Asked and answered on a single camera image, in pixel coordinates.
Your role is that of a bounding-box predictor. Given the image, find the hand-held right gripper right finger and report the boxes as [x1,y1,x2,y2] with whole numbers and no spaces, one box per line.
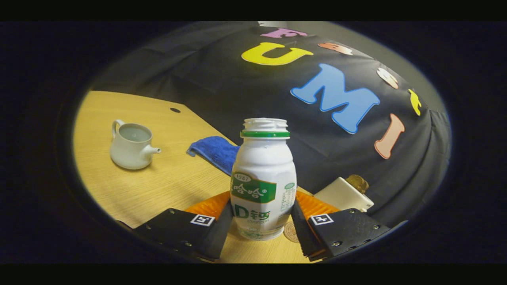
[290,190,392,262]

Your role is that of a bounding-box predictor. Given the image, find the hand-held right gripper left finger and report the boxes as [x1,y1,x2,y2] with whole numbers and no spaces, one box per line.
[131,191,235,262]

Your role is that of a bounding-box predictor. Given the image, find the round brown coaster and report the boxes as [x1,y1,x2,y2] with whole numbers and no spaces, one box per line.
[283,221,299,243]

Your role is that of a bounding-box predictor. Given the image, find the white water bottle green label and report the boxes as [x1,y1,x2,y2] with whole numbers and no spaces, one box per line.
[230,118,297,241]

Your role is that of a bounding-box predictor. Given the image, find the white toaster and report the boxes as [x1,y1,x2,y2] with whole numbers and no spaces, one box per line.
[314,177,374,212]

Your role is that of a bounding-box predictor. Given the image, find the brown bread slice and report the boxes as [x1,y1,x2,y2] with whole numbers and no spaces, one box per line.
[345,174,370,194]

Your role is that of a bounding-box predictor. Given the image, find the blue towel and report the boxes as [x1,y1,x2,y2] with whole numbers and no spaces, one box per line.
[187,136,240,177]

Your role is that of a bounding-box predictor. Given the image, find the black backdrop cloth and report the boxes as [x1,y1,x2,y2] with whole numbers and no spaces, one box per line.
[91,22,452,228]

